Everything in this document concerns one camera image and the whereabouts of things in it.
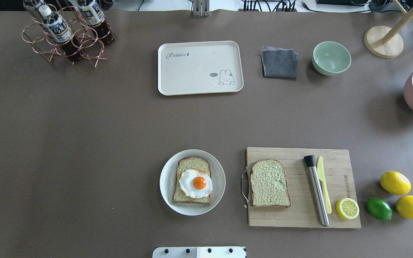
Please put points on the bread slice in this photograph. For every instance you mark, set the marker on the bread slice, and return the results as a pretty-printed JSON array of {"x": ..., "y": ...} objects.
[
  {"x": 269, "y": 184},
  {"x": 183, "y": 165}
]

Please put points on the yellow plastic knife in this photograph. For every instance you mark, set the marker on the yellow plastic knife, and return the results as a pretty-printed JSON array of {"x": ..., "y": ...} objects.
[{"x": 322, "y": 178}]

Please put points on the right tea bottle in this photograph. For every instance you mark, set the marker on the right tea bottle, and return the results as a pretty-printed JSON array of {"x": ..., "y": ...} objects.
[{"x": 94, "y": 16}]

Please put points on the fried egg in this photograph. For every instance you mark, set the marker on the fried egg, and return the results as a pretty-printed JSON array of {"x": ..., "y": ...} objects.
[{"x": 196, "y": 184}]

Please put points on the whole lemon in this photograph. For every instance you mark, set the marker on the whole lemon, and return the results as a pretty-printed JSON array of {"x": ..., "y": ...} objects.
[
  {"x": 395, "y": 183},
  {"x": 404, "y": 206}
]

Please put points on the upper whole lemon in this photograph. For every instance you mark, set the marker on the upper whole lemon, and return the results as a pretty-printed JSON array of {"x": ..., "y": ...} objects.
[{"x": 395, "y": 183}]

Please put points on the green ceramic bowl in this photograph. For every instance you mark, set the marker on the green ceramic bowl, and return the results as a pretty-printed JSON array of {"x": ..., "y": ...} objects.
[{"x": 331, "y": 58}]

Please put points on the lower whole lemon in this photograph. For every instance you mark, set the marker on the lower whole lemon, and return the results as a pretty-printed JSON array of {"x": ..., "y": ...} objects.
[{"x": 404, "y": 206}]

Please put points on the bamboo cutting board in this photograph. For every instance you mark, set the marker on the bamboo cutting board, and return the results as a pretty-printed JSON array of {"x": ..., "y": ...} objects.
[{"x": 303, "y": 212}]

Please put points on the green lime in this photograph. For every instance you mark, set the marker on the green lime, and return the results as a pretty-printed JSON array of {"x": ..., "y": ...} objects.
[{"x": 379, "y": 209}]

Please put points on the white round plate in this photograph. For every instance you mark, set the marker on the white round plate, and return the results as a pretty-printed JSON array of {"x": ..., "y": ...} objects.
[{"x": 167, "y": 179}]

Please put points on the cream rabbit serving tray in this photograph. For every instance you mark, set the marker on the cream rabbit serving tray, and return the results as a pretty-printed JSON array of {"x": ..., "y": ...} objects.
[{"x": 199, "y": 68}]

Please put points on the front tea bottle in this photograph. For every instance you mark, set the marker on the front tea bottle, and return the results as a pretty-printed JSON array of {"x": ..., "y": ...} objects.
[{"x": 60, "y": 32}]

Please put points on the copper wire bottle rack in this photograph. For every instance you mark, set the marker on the copper wire bottle rack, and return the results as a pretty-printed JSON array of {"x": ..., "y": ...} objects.
[{"x": 41, "y": 42}]

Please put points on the wooden mug tree stand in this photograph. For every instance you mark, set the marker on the wooden mug tree stand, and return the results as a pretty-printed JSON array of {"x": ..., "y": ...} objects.
[{"x": 386, "y": 42}]

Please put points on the halved lemon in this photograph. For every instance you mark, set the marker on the halved lemon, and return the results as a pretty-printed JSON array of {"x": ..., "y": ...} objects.
[{"x": 347, "y": 208}]

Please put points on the grey folded cloth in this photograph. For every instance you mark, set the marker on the grey folded cloth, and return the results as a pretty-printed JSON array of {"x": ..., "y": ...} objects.
[{"x": 279, "y": 63}]

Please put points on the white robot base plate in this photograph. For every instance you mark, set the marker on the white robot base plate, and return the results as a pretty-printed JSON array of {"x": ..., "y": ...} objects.
[{"x": 200, "y": 252}]

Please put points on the tea bottle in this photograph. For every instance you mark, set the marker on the tea bottle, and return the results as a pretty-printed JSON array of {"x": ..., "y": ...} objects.
[
  {"x": 60, "y": 32},
  {"x": 32, "y": 6},
  {"x": 94, "y": 16}
]

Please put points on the rear left tea bottle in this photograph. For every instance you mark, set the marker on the rear left tea bottle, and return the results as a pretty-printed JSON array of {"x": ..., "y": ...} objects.
[{"x": 32, "y": 6}]

